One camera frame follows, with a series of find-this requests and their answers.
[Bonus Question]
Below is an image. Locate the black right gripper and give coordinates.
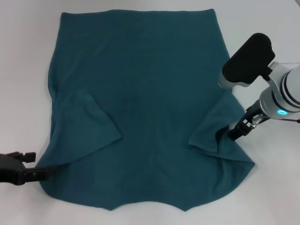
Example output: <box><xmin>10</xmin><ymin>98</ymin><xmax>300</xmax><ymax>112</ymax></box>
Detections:
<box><xmin>226</xmin><ymin>99</ymin><xmax>263</xmax><ymax>141</ymax></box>

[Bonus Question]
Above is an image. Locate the right wrist camera housing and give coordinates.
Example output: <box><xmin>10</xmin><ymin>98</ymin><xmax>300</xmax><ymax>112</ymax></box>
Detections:
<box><xmin>217</xmin><ymin>33</ymin><xmax>276</xmax><ymax>90</ymax></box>

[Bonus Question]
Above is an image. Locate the right gripper metal cable plug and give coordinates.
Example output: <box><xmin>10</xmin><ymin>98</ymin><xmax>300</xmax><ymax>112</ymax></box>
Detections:
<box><xmin>250</xmin><ymin>114</ymin><xmax>300</xmax><ymax>128</ymax></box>

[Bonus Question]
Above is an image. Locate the teal blue shirt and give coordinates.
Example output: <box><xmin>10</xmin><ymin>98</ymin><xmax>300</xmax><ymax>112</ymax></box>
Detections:
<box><xmin>39</xmin><ymin>8</ymin><xmax>256</xmax><ymax>205</ymax></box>

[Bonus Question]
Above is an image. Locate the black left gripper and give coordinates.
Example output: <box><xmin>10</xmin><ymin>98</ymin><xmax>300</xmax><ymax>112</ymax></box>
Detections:
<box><xmin>0</xmin><ymin>151</ymin><xmax>58</xmax><ymax>185</ymax></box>

